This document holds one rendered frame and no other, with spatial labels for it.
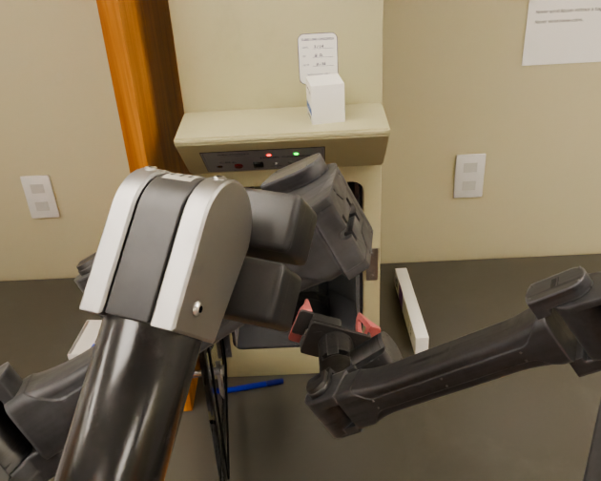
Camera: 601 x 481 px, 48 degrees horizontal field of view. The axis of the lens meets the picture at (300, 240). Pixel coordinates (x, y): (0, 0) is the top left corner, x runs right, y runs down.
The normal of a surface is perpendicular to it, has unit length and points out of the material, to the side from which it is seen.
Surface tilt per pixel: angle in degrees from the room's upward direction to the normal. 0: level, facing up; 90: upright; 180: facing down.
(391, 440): 0
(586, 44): 90
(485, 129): 90
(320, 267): 72
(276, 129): 0
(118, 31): 90
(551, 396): 0
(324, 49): 90
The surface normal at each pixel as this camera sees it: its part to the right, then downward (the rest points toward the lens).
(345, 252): 0.19, 0.21
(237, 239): 0.92, 0.15
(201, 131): -0.05, -0.86
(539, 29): 0.00, 0.51
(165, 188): -0.15, -0.69
